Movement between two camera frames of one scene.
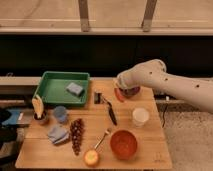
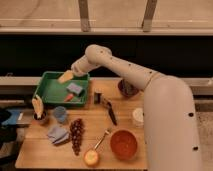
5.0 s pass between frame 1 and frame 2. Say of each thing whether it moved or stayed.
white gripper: moved
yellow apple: stayed
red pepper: moved
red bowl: stayed
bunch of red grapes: stayed
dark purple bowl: stayed
